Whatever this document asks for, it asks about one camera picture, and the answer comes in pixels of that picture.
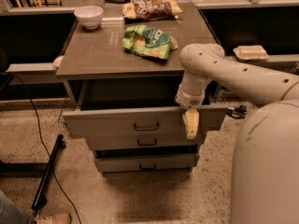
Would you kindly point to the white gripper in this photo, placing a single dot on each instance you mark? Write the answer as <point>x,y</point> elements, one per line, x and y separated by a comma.
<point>191,100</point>

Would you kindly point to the grey top drawer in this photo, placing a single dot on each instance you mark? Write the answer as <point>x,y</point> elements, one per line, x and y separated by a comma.
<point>126,121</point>

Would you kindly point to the grey drawer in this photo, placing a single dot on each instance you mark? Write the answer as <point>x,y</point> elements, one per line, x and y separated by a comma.
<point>126,121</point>
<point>147,163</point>
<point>142,140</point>

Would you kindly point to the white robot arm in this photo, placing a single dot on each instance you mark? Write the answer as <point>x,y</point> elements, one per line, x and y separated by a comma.
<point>265,171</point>

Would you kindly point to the grey drawer cabinet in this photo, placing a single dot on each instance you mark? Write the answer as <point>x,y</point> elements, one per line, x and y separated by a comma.
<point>98,73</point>

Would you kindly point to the grey middle drawer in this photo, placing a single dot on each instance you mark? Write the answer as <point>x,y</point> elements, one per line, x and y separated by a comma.
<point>142,140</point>

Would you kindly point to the grey bottom drawer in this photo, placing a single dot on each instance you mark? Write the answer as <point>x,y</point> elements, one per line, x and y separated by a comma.
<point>147,163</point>

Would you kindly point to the black scissors on floor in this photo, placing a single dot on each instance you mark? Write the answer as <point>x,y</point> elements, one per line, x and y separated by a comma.
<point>237,112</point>

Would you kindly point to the white foam takeout container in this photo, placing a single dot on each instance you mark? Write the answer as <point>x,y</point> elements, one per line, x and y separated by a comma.
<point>250,53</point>

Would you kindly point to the green chip bag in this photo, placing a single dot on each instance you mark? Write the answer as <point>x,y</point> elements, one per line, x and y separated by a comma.
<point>148,41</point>

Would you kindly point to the brown chip bag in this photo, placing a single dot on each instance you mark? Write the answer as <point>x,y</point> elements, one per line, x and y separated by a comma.
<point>150,10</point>

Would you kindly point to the white bowl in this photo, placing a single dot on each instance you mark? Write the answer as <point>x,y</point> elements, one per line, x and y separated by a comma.
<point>90,17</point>

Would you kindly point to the small round beige disc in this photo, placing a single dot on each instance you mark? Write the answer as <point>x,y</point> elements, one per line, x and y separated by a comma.
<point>58,61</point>

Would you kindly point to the beige shoe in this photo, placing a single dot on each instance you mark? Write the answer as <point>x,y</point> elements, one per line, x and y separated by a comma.
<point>63,218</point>

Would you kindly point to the black table leg base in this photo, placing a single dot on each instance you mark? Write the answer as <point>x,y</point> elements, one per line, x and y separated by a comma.
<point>43,171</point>

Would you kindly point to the person leg in jeans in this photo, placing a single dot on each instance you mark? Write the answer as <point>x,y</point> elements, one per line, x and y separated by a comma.
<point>11,214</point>

